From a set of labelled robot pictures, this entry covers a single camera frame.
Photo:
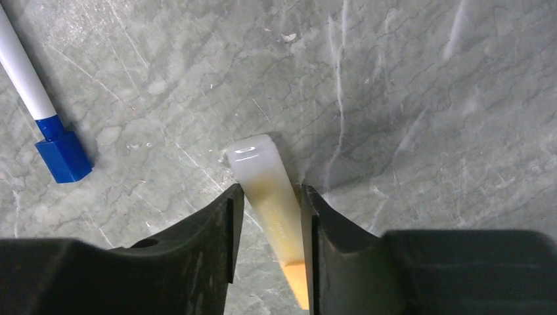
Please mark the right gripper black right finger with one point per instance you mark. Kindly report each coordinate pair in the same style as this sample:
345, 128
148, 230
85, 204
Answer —
351, 271

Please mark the yellow highlighter marker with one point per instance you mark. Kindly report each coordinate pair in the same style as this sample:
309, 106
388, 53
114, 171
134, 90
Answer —
257, 166

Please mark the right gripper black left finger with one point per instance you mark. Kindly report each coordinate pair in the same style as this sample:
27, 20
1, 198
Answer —
184, 269

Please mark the blue capped white pen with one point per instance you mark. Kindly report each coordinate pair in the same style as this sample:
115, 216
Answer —
60, 149

